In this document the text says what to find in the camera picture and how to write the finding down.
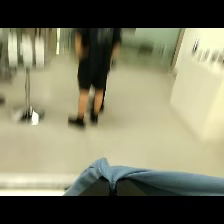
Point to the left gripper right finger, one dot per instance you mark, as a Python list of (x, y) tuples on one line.
[(128, 188)]

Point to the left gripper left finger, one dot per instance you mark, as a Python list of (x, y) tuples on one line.
[(99, 188)]

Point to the blue shirt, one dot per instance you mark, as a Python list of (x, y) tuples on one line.
[(173, 183)]

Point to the silver floor stand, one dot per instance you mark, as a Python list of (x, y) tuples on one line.
[(28, 83)]

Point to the person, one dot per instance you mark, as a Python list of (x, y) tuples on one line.
[(95, 60)]

